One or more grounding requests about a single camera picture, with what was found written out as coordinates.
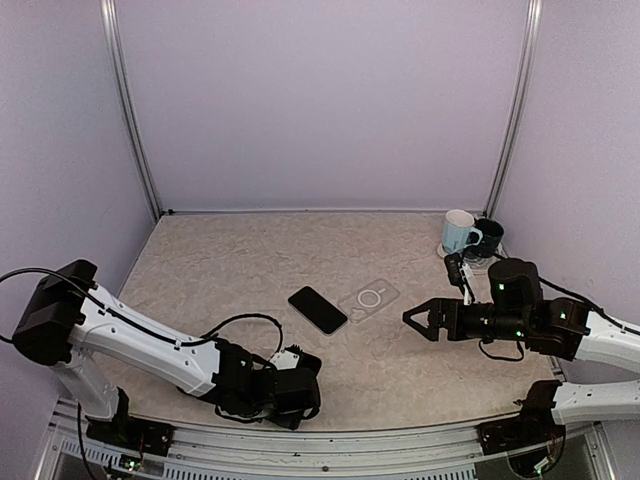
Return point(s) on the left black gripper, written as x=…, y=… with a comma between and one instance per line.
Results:
x=289, y=420

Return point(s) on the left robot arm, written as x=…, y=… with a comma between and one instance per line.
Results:
x=70, y=316

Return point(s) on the dark mug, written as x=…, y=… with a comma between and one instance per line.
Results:
x=493, y=233

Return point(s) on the front aluminium rail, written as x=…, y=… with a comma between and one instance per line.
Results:
x=444, y=452

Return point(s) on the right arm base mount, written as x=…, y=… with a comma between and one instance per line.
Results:
x=515, y=433

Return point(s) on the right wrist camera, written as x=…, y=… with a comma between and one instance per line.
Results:
x=459, y=275

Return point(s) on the phone from clear case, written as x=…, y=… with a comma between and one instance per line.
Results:
x=321, y=313

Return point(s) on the left aluminium frame post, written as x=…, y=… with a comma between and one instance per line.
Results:
x=111, y=29

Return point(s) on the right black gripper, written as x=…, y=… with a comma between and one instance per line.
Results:
x=440, y=307

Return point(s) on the light blue mug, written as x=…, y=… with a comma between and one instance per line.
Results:
x=459, y=232

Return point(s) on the clear phone case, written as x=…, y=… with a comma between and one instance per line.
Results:
x=366, y=301

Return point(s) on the aluminium frame post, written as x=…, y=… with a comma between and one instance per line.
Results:
x=517, y=108
x=111, y=29

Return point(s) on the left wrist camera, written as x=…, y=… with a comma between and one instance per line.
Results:
x=293, y=357

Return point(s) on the right aluminium frame post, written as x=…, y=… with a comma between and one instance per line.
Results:
x=517, y=108

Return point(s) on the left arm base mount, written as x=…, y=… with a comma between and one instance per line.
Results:
x=132, y=433

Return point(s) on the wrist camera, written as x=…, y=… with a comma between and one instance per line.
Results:
x=459, y=275
x=293, y=357

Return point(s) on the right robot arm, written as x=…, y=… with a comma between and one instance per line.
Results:
x=569, y=327

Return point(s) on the white coaster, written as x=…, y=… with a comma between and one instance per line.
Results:
x=471, y=262

